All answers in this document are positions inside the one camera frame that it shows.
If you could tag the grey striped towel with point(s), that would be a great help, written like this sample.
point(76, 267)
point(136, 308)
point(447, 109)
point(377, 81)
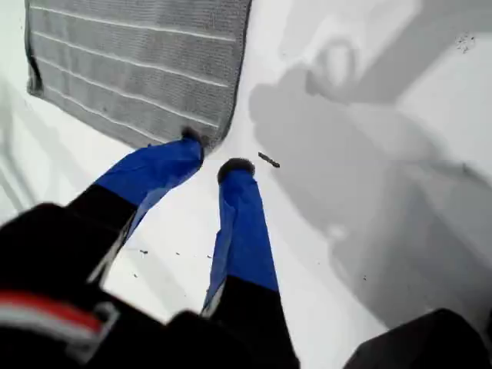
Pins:
point(134, 69)

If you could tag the small dark scrap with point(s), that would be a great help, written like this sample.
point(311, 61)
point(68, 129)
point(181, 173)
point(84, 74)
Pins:
point(269, 159)

